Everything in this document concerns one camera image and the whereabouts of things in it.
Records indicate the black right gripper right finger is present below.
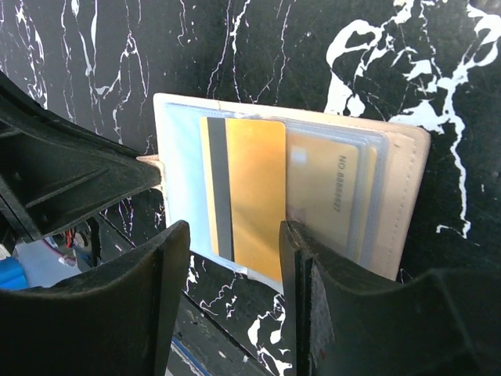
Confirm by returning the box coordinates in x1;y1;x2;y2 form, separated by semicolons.
279;221;500;375

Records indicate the beige leather card holder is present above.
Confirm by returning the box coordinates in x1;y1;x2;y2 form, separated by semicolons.
145;93;430;290

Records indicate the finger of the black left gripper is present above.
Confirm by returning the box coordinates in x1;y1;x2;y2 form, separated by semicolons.
1;74;161;243

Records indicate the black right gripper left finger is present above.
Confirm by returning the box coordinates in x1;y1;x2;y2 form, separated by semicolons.
1;221;190;375

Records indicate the orange striped card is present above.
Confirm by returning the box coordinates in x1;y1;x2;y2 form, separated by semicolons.
200;117;287;282
287;133;377;262

